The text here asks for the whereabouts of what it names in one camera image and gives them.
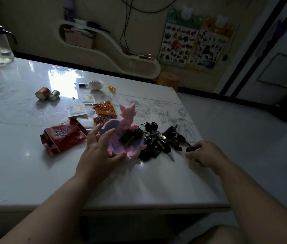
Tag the white sachet with yellow print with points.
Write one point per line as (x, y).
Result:
(87, 98)
(76, 110)

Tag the pink storage box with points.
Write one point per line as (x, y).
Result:
(79, 39)

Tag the red snack packet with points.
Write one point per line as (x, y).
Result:
(62, 135)

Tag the round wooden stool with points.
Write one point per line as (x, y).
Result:
(168, 81)

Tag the person's left forearm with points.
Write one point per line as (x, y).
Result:
(54, 208)

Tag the small black item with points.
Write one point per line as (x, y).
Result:
(82, 85)

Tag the dark key fob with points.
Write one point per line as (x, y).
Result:
(127, 137)

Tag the pink cat trinket dish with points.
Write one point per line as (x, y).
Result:
(123, 129)

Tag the person's left thumb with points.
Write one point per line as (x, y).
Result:
(118, 158)

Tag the person's left middle finger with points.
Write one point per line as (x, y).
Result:
(95, 133)

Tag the orange snack packet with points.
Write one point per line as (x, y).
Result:
(105, 108)

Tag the purple item on shelf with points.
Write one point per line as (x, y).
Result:
(69, 10)

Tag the white wall socket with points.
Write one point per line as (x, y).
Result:
(132, 63)

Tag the single black key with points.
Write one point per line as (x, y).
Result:
(190, 149)

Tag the white curved wall shelf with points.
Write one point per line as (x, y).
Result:
(113, 52)

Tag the animal picture poster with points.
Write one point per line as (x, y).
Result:
(208, 48)

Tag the clear water bottle black lid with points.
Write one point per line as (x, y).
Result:
(0, 45)

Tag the person's left hand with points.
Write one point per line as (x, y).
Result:
(96, 158)

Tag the small yellow item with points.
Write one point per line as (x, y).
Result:
(111, 88)

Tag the white egg-shaped item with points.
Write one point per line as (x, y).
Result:
(95, 85)

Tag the small brown snack packet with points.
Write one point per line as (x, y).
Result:
(99, 119)

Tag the clear plastic wrapper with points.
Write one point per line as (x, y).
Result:
(86, 121)

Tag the person's right forearm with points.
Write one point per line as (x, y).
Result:
(257, 203)

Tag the person's right hand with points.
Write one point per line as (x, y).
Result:
(208, 156)

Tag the fruit picture poster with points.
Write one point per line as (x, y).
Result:
(177, 43)

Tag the small red can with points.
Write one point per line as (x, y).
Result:
(42, 93)

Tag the person's right fingers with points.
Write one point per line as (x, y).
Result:
(193, 155)

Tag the small silver can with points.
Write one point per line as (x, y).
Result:
(54, 95)

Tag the white cat-shaped wall hook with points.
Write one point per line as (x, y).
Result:
(220, 21)
(187, 12)

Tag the pile of black keys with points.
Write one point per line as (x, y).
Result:
(158, 141)

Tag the white door with black frame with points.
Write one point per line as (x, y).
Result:
(267, 53)

